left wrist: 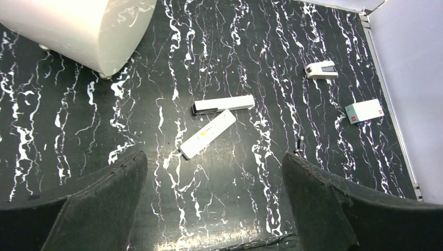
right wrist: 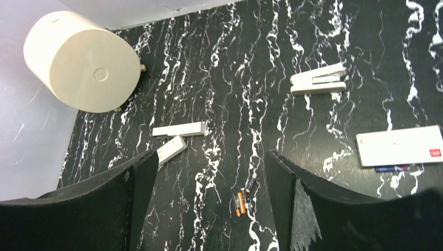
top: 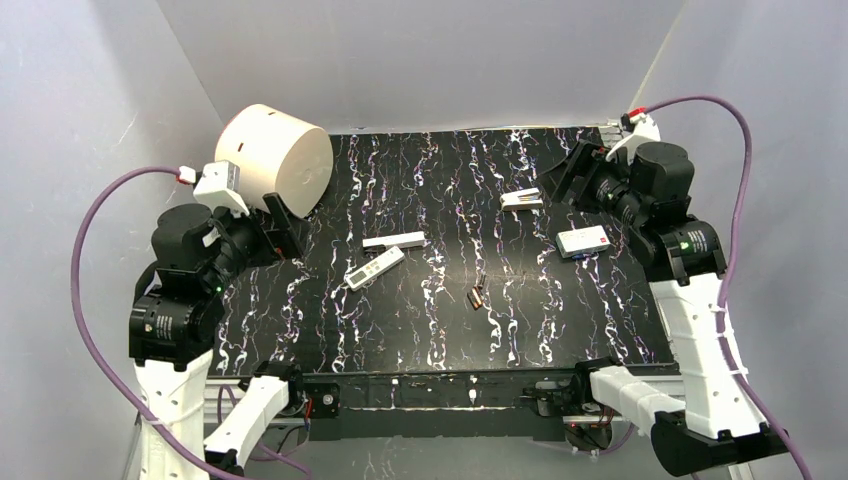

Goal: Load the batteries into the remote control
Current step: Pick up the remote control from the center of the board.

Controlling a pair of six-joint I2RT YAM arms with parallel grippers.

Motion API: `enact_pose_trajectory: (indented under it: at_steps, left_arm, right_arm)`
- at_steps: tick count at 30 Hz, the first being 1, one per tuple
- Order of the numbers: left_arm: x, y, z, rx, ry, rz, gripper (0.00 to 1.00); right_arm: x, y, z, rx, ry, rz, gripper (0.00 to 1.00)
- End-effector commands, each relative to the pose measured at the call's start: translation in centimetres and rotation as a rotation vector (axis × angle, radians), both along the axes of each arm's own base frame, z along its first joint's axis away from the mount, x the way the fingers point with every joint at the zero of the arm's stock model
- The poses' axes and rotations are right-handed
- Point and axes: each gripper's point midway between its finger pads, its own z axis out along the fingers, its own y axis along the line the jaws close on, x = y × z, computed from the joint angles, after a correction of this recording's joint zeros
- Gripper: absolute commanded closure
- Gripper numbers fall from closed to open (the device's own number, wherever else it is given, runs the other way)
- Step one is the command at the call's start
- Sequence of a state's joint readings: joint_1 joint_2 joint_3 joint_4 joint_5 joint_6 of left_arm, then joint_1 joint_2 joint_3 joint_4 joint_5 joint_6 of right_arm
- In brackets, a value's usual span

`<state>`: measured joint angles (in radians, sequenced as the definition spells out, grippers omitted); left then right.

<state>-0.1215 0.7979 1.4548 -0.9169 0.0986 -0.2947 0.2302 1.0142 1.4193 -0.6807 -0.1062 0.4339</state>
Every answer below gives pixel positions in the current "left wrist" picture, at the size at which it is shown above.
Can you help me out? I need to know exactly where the aluminium frame rail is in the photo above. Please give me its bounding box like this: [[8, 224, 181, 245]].
[[359, 9, 424, 202]]

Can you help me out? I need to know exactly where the white box with red labels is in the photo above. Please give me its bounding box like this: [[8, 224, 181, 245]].
[[345, 99, 384, 124]]

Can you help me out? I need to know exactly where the small white charger device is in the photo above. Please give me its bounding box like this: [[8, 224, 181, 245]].
[[304, 60, 338, 79]]

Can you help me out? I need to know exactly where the AA battery black copper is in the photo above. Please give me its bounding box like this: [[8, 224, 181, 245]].
[[294, 136, 304, 156]]

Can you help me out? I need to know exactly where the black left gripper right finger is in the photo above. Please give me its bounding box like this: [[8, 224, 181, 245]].
[[282, 153, 442, 250]]

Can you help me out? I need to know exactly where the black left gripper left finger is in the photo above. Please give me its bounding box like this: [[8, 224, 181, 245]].
[[1, 151, 148, 250]]

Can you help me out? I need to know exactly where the large white cylinder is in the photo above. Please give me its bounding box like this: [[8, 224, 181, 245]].
[[1, 0, 157, 79]]

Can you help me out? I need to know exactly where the white remote control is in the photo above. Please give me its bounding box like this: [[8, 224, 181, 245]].
[[179, 110, 236, 159]]

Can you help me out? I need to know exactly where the white remote with black end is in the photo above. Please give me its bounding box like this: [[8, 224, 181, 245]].
[[192, 95, 255, 115]]

